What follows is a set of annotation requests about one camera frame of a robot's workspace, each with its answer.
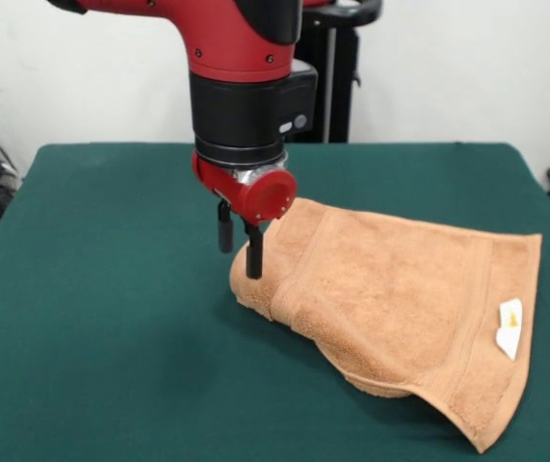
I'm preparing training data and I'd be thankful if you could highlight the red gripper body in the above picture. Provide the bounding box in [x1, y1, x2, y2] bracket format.
[192, 151, 299, 227]

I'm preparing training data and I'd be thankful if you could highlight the dark green table cloth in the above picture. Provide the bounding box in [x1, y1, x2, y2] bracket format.
[0, 141, 550, 462]

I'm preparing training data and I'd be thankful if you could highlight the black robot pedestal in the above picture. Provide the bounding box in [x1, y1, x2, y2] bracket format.
[293, 0, 384, 144]

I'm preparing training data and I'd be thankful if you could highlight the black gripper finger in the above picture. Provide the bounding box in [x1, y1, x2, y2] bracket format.
[215, 197, 235, 255]
[244, 220, 266, 281]

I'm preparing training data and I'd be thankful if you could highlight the tan terry towel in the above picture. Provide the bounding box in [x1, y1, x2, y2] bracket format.
[228, 196, 544, 454]

